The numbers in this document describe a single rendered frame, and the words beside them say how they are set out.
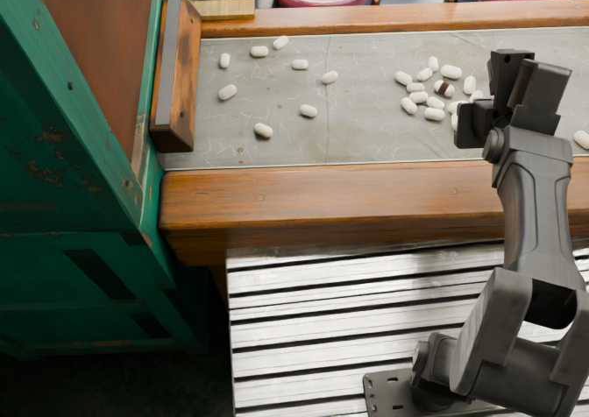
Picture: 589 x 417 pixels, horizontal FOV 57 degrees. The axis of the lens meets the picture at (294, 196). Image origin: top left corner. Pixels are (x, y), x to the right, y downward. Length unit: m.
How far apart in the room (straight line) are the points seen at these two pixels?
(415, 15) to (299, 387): 0.73
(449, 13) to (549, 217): 0.69
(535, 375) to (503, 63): 0.39
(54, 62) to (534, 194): 0.47
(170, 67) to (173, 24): 0.10
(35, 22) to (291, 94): 0.58
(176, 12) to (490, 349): 0.76
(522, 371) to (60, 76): 0.49
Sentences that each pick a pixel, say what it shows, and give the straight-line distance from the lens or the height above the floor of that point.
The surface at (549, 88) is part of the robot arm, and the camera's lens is 0.69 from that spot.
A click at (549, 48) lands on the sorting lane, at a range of 1.20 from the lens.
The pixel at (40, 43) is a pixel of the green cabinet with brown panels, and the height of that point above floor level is 1.18.
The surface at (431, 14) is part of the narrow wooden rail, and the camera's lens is 1.15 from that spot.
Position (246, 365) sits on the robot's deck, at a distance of 0.89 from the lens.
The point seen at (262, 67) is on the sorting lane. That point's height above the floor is 0.74.
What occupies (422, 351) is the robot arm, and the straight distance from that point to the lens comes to 0.77.
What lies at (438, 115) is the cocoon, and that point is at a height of 0.76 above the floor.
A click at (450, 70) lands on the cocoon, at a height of 0.76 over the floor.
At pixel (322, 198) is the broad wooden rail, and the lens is 0.88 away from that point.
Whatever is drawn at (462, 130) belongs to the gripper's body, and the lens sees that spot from 0.80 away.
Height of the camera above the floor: 1.54
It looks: 62 degrees down
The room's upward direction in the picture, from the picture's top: 1 degrees counter-clockwise
